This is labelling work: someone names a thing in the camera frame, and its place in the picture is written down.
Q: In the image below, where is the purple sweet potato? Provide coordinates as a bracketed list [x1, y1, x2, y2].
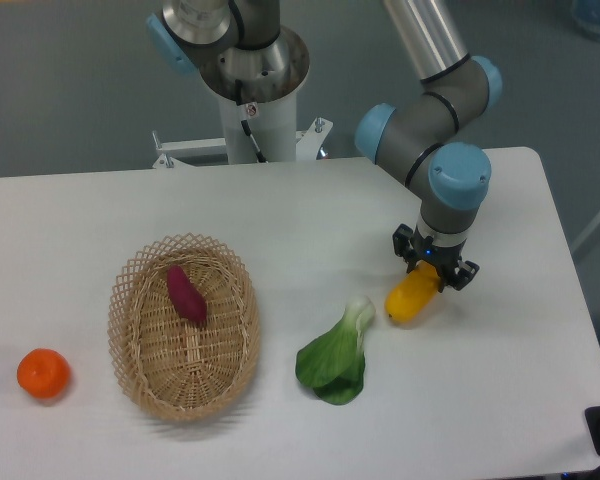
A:
[167, 265, 207, 326]

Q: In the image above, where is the yellow mango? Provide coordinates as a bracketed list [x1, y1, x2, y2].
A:
[384, 262, 440, 324]

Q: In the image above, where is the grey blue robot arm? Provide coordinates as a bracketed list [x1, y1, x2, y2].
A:
[146, 1, 502, 290]

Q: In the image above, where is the green bok choy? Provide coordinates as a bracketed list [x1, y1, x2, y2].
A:
[295, 295, 376, 406]

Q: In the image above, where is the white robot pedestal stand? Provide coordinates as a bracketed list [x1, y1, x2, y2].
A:
[151, 29, 371, 169]

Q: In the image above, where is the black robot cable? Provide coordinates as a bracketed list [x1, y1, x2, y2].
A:
[233, 78, 270, 164]

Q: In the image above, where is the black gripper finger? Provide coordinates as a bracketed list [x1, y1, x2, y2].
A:
[439, 259, 480, 291]
[392, 224, 418, 273]

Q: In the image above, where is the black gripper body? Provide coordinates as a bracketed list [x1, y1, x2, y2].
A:
[411, 226, 465, 280]

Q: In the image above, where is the orange tangerine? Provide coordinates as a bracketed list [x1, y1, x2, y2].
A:
[16, 348, 71, 400]

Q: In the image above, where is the woven wicker basket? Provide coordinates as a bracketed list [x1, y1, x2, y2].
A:
[108, 233, 260, 422]

